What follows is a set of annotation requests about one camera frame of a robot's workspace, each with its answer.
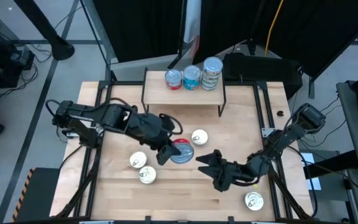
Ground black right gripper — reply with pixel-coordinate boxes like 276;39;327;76
195;149;260;193

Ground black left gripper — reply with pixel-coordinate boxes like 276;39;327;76
140;114;183;166

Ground gold lid pink salmon can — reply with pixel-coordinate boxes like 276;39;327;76
129;151;148;169
191;128;209;147
244;190;265;212
138;166;157;185

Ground wooden shelf black metal legs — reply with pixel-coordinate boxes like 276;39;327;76
140;67;228;118

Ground black curtain stand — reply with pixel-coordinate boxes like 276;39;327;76
167;0;188;70
308;76;316;100

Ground black case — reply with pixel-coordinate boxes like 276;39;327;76
221;52;304;101

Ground black bar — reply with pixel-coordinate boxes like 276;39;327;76
303;149;358;180

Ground black curtain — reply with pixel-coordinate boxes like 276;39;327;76
92;0;186;63
193;0;358;79

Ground black mat hazard stripe edge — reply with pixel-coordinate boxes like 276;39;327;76
11;166;61;223

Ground white curtain strip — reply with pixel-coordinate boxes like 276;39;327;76
183;0;203;60

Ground black pole round base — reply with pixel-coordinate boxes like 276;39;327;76
13;0;76;62

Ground yellow cable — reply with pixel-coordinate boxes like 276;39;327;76
264;0;285;57

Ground black floor cable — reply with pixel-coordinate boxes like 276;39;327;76
0;40;74;97

